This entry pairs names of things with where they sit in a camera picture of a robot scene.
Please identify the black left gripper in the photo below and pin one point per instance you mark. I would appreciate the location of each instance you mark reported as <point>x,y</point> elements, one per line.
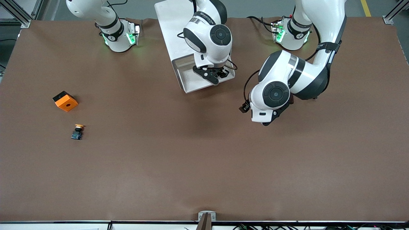
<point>285,108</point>

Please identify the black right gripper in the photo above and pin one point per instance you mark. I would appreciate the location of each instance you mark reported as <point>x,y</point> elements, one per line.
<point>222,73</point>

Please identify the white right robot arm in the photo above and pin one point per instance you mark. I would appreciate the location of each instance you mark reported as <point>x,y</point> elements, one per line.
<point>211,48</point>

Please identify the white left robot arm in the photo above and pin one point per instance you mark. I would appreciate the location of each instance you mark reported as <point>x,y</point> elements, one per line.
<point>319,19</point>

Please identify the orange and black box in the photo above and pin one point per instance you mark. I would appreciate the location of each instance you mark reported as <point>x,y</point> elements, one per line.
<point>66,103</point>

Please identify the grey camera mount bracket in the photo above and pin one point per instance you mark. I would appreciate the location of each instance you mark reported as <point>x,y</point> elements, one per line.
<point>207,215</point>

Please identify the yellow push button switch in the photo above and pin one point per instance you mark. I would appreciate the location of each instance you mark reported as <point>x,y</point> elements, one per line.
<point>77,132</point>

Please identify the aluminium frame post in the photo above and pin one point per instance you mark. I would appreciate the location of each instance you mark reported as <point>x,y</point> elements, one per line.
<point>394,14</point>
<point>19,14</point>

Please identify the black table edge rail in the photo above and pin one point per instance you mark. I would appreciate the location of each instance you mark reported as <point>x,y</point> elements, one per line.
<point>96,222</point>

